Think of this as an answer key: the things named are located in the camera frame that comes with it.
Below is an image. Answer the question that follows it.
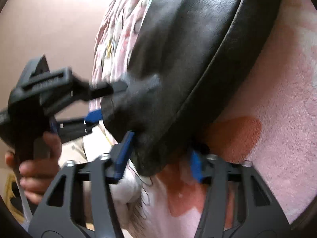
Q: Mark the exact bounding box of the person's left hand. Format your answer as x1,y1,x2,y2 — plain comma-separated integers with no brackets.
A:
5,132,62,205

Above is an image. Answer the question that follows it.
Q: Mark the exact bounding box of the pink patterned bed blanket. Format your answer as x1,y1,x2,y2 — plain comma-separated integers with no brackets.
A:
92,0,316,237

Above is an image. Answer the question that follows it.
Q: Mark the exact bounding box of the beige and white cloth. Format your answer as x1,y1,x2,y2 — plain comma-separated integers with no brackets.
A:
59,120,117,167

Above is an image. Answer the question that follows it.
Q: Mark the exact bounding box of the black leather jacket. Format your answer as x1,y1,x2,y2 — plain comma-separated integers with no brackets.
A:
101,0,281,176

